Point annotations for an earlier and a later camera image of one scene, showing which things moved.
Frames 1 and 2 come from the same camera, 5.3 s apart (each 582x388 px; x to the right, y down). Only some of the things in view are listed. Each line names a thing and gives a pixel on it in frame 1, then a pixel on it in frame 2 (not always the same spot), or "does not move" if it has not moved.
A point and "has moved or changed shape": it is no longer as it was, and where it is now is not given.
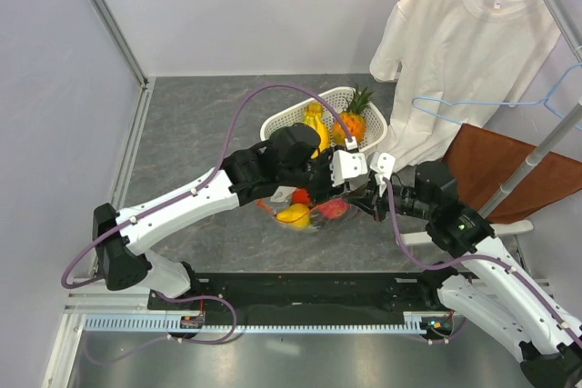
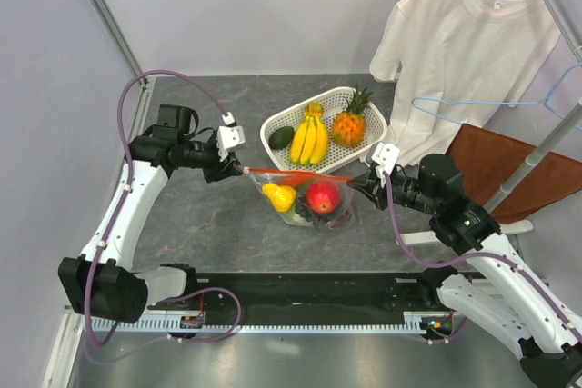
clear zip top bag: [311, 216] has moved or changed shape
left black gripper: [328, 190] → [221, 170]
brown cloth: [483, 164] does not move
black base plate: [307, 294] does not move
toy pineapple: [353, 116] does not move
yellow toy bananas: [314, 116] does not move
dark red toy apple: [334, 209] → [341, 221]
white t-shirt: [458, 54] does not move
